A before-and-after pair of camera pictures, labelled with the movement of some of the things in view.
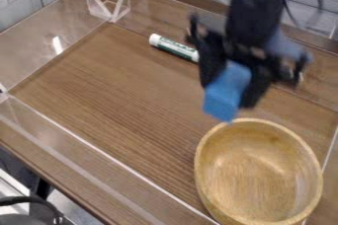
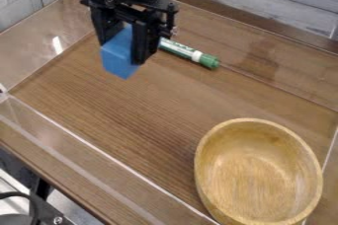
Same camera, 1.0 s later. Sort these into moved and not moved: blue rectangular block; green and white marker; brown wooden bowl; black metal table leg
Moved: blue rectangular block
Not moved: black metal table leg; brown wooden bowl; green and white marker
